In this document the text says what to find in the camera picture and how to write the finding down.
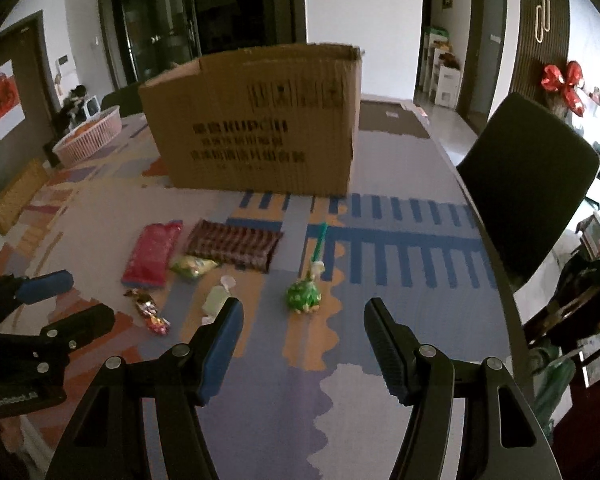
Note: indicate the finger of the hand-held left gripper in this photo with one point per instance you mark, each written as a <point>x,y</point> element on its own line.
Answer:
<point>87,320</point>
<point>45,285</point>

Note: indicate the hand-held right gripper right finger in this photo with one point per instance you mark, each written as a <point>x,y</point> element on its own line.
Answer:
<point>387,355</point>

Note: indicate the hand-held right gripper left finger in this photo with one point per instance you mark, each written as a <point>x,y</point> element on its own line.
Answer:
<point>220,355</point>

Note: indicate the small white jelly cup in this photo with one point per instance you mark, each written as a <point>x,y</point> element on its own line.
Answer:
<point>219,297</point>

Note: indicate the brown red candy wrapper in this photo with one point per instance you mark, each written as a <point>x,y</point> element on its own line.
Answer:
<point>147,310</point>

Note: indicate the pale yellow snack packet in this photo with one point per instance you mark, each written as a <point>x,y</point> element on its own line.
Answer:
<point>192,266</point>

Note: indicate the red snack packet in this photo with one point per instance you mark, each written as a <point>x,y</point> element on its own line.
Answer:
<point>152,252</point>

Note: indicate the green candy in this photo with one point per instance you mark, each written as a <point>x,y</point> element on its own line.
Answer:
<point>304,296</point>

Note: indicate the brown striped snack packet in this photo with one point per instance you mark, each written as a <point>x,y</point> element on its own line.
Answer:
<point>235,245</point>

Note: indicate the brown cardboard box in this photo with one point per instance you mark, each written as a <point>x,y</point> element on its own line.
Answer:
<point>260,150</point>

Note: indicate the colourful patterned tablecloth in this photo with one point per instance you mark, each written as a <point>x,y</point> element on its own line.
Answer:
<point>280,410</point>

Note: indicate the woven wicker box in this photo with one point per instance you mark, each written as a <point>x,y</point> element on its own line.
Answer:
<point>17,197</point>

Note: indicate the green straw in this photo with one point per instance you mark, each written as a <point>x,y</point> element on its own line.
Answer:
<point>320,241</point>

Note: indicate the pink plastic basket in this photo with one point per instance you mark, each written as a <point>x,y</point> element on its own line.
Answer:
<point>92,142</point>

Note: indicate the pile of oranges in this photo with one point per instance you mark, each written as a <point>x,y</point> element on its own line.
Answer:
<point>82,130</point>

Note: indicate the green bag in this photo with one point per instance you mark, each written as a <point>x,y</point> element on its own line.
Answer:
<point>555,385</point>

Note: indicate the dark entrance door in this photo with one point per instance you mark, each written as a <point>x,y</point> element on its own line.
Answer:
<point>30,110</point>

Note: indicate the black and white plush toy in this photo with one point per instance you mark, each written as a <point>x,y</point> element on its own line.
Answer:
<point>75,102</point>

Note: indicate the red and white door poster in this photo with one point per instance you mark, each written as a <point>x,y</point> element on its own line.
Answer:
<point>2,97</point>

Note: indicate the wooden chair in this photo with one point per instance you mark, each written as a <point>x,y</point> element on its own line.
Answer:
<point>580,310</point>

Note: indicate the dark chair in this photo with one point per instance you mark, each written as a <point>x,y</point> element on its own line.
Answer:
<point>122,100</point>

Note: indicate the black chair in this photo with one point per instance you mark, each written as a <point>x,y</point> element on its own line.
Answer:
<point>530,185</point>

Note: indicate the brown table mat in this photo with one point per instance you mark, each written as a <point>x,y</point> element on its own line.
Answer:
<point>390,120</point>

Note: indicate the white hallway shelf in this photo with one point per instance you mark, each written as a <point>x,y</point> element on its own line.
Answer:
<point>447,80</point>

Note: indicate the glass sliding door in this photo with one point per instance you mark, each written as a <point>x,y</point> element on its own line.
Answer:
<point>155,20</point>

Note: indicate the grey room door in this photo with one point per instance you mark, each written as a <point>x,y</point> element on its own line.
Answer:
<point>485,50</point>

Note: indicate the red foil balloons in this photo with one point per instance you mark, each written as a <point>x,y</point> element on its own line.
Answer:
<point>567,85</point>

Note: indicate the wall intercom panel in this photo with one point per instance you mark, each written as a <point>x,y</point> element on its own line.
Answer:
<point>64,66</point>

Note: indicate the white loop wall ornament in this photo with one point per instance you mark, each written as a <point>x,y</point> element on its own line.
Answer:
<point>542,17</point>

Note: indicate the brown slatted wall panel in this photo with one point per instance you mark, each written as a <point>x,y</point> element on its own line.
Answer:
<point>560,20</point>

